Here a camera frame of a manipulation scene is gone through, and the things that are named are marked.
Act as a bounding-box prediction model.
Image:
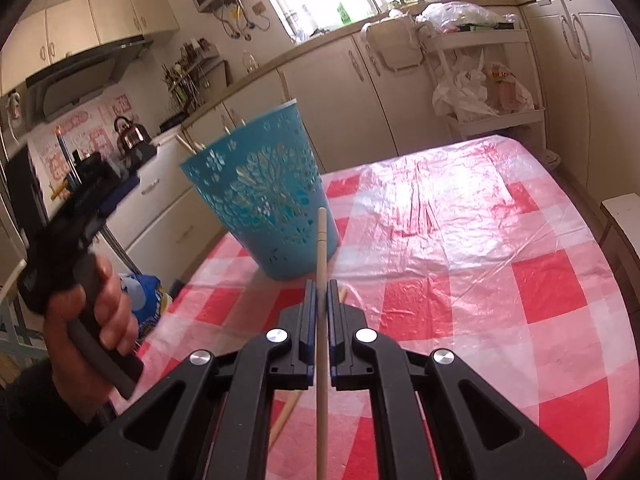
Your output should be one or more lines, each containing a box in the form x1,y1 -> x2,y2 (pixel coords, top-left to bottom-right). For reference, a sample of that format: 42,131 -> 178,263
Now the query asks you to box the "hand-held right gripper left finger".
59,282 -> 318,480

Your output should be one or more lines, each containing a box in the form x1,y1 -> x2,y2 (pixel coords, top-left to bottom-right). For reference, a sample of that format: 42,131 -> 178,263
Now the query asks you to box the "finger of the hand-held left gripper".
97,170 -> 142,213
67,152 -> 126,196

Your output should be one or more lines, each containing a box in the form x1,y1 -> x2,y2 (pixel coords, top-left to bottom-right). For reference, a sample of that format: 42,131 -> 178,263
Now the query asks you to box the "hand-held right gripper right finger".
326,282 -> 584,480

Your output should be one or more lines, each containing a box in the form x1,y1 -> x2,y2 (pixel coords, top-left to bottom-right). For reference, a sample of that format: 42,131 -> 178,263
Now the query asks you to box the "blue perforated plastic basket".
180,101 -> 340,282

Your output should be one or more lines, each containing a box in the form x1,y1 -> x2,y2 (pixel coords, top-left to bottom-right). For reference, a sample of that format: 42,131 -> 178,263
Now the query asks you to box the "person's left forearm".
0,360 -> 121,480

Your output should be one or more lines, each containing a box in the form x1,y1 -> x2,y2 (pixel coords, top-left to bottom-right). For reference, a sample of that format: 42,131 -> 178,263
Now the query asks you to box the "person's left hand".
42,255 -> 141,421

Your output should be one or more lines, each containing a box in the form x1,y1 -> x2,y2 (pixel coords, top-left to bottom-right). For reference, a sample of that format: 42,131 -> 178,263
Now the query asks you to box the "cream drawer cabinet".
95,132 -> 231,286

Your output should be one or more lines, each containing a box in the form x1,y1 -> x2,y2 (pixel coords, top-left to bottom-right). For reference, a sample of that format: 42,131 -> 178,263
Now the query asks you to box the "metal kettle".
112,115 -> 151,153

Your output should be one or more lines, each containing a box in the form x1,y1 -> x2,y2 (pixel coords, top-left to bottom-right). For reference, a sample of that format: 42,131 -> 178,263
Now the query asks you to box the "tall black appliance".
5,145 -> 51,242

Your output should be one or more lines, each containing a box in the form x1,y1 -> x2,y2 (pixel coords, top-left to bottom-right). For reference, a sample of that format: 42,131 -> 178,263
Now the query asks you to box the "grey range hood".
25,35 -> 153,123

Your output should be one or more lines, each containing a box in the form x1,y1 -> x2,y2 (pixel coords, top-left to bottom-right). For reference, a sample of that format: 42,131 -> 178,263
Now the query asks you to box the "blue plastic bag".
117,272 -> 168,341

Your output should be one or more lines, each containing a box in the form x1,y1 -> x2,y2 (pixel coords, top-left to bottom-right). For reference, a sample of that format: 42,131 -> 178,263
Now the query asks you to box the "cream upper cabinet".
0,0 -> 181,96

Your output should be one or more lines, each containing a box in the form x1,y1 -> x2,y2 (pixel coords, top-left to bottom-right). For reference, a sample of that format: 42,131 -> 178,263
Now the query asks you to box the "red checkered plastic tablecloth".
107,135 -> 631,476

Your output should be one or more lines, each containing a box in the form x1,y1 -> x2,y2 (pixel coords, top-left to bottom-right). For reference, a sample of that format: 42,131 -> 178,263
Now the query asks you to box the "white plastic bag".
432,52 -> 493,121

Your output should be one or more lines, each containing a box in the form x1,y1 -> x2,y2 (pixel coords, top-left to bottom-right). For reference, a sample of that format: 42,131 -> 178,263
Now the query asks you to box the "white plastic folding stool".
360,17 -> 426,73

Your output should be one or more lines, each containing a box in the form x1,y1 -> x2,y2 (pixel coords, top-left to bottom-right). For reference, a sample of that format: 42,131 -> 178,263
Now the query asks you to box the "orange printed plastic bag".
482,62 -> 535,113

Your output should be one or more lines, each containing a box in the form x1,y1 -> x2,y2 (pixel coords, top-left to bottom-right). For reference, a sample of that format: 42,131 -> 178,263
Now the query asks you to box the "clear plastic bag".
415,1 -> 518,36

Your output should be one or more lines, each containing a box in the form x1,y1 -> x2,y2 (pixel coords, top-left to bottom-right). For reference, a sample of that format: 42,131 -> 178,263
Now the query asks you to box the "white trolley rack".
422,27 -> 548,141

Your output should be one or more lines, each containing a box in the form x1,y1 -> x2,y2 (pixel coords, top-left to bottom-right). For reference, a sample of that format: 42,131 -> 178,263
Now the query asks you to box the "cream tall cabinet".
515,0 -> 640,211

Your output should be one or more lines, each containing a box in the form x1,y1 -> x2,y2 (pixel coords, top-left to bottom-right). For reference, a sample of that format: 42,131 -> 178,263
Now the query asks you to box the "pink printed wall sheet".
30,95 -> 136,181

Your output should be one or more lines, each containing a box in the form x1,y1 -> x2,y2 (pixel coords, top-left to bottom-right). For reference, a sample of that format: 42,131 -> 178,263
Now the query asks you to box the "wall utensil rack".
162,50 -> 221,111

